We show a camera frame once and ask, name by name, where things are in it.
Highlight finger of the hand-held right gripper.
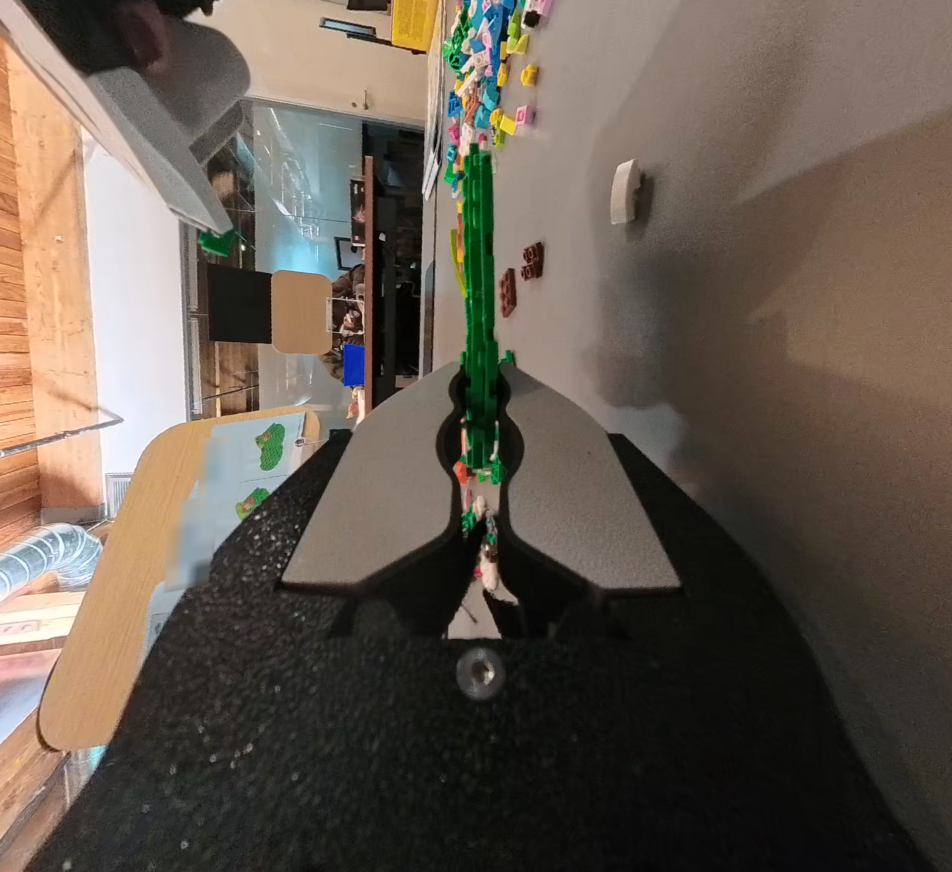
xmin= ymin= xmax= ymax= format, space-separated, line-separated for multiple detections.
xmin=90 ymin=24 xmax=251 ymax=154
xmin=0 ymin=0 xmax=233 ymax=233

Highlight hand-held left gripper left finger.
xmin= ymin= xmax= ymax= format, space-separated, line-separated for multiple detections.
xmin=280 ymin=364 xmax=465 ymax=620

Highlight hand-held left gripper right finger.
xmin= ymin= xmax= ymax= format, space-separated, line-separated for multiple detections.
xmin=488 ymin=361 xmax=681 ymax=620

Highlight instruction book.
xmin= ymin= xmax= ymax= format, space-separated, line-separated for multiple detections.
xmin=38 ymin=404 xmax=324 ymax=751

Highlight green lego plate assembly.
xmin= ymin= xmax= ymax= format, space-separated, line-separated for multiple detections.
xmin=451 ymin=143 xmax=514 ymax=538

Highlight small colourful lego pieces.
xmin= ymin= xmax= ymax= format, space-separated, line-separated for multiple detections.
xmin=444 ymin=0 xmax=566 ymax=151

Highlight tan curved lego piece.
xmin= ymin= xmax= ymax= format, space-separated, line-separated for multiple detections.
xmin=610 ymin=160 xmax=647 ymax=226

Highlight person's right hand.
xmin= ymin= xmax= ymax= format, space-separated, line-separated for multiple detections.
xmin=119 ymin=0 xmax=172 ymax=72

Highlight black screen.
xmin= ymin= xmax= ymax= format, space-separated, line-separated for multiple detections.
xmin=206 ymin=265 xmax=275 ymax=345

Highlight cardboard sheet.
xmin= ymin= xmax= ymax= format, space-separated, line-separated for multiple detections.
xmin=271 ymin=271 xmax=334 ymax=355

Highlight large silver ventilation duct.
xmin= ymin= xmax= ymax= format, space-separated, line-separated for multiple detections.
xmin=0 ymin=523 xmax=105 ymax=602

